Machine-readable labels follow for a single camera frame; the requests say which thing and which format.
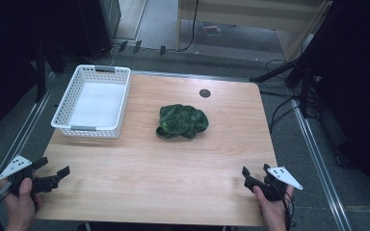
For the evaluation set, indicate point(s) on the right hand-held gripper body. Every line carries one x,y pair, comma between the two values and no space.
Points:
282,178

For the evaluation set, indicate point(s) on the dark green cloth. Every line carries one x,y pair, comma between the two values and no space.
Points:
181,121

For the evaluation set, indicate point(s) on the metal floor rail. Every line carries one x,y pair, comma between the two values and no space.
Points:
321,173
16,144

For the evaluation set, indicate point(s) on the black round table grommet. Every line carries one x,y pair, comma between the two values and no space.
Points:
205,93

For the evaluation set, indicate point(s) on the white perforated plastic basket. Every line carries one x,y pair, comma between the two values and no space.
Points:
98,104

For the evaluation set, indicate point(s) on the person's left hand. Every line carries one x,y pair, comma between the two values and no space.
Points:
21,208

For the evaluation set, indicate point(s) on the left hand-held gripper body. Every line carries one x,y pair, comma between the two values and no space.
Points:
16,166

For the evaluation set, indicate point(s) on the black upright stand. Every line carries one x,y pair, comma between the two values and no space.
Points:
40,73

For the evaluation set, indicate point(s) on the red flat item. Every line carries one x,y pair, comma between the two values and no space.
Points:
212,29

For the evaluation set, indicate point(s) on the person's right hand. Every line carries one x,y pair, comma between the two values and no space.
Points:
273,215

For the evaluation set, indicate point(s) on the light wooden cabinet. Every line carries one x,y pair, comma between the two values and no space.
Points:
253,14

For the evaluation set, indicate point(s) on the black tripod stand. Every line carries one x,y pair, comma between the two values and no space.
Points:
297,65

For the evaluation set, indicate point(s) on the dark metal cabinet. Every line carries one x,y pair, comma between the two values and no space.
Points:
99,22

